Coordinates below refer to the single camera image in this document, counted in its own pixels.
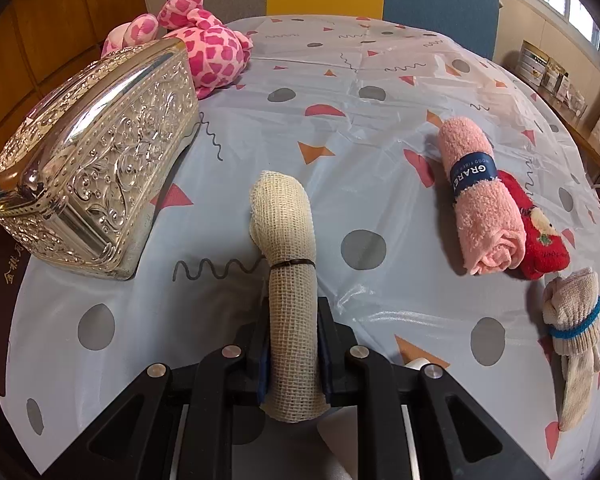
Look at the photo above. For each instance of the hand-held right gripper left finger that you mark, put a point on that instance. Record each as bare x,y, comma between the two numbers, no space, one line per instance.
262,375

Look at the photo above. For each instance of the cream knitted sock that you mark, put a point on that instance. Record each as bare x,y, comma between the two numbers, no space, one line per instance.
290,285

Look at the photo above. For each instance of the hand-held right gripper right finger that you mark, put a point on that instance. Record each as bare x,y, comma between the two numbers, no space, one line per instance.
337,360

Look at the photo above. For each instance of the wooden wardrobe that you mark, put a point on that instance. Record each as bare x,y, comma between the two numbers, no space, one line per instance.
40,35

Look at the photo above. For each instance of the red sock with doll face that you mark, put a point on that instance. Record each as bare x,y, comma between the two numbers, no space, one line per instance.
542,240

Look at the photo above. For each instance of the gold metal tin box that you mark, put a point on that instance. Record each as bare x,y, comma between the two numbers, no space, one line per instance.
2,310

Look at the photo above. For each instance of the wooden side desk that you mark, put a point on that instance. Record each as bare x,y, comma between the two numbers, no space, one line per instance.
580,130

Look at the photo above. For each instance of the pink fluffy sock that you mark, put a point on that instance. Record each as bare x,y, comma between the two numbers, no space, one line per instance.
485,210

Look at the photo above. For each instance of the row of tins and packets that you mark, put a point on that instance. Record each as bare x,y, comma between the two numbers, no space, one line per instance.
550,75

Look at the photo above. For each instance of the pink spotted plush toy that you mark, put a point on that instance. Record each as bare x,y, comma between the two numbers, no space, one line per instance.
210,45

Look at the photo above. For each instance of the silver ornate tissue box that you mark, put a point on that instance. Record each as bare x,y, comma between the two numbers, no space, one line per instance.
105,160

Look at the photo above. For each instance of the beige sock with blue band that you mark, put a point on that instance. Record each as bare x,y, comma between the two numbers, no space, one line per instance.
577,355

